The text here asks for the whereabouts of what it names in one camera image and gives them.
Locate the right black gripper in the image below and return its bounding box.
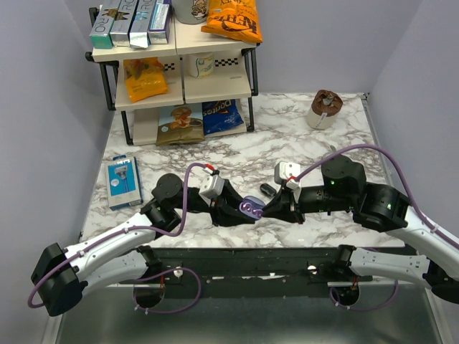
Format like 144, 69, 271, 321
261, 185, 354, 224

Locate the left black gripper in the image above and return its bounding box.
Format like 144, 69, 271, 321
172, 179, 257, 229

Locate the blue-purple earbud charging case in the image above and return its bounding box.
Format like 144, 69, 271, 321
239, 196, 265, 221

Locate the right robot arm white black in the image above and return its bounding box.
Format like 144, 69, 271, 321
262, 153, 458, 303

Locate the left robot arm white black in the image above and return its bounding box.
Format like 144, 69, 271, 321
27, 172, 260, 317

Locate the black earbud charging case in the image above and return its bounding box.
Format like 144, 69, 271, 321
260, 183, 277, 198

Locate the blue doritos bag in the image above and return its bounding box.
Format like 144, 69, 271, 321
202, 100, 244, 135

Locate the brown chips bag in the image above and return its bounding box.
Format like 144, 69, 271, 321
156, 104, 204, 146

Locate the blue razor package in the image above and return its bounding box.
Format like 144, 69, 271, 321
104, 155, 143, 211

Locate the brown-topped white cup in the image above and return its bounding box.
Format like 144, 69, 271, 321
306, 90, 343, 130

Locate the beige black shelf rack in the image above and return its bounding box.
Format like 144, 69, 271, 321
85, 19, 258, 145

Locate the white patterned mug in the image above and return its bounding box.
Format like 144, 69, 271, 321
186, 52, 214, 79

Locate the orange snack bag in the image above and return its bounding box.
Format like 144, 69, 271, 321
123, 57, 169, 102

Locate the orange kettle chips bag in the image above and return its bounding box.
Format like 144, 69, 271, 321
201, 0, 263, 44

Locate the purple white toothpaste box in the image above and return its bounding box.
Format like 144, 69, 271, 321
148, 0, 171, 44

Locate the grey cartoon mug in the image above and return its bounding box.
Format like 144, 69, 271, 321
171, 0, 209, 24

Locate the blue silver toothpaste box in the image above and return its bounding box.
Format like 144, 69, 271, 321
129, 0, 156, 49

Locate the teal toothpaste box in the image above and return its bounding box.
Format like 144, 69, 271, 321
90, 0, 120, 49

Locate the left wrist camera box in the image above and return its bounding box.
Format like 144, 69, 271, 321
199, 175, 224, 200

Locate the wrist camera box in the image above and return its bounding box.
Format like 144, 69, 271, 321
199, 175, 224, 200
274, 161, 301, 190

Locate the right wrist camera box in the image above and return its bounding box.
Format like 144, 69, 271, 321
274, 161, 301, 190

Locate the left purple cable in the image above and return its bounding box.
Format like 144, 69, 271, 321
27, 163, 218, 315

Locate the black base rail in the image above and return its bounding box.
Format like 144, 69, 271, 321
137, 245, 357, 299

